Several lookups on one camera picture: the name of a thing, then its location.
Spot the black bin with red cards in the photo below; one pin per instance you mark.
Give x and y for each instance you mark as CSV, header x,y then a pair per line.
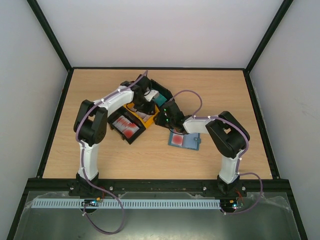
x,y
129,116

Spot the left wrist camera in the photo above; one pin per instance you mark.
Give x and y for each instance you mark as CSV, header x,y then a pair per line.
x,y
153,94

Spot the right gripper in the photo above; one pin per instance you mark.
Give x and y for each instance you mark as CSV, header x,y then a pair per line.
x,y
163,93

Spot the white slotted cable duct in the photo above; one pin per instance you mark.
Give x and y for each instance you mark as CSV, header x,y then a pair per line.
x,y
157,204

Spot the black bin with teal cards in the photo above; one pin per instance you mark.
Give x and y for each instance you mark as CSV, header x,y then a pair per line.
x,y
161,89

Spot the white floral card stack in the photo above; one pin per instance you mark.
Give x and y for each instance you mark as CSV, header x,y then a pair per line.
x,y
143,116

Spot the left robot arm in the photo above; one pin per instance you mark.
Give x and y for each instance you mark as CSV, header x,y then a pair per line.
x,y
90,126

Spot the yellow bin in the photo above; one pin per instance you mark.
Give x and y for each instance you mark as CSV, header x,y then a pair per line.
x,y
131,108

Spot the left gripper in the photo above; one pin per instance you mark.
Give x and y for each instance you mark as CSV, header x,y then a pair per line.
x,y
149,110

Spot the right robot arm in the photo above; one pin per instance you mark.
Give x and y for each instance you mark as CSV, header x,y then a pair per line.
x,y
229,136

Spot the teal card stack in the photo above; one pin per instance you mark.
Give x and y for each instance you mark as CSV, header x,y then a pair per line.
x,y
160,100

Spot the teal card holder wallet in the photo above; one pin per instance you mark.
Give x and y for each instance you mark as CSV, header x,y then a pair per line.
x,y
191,141

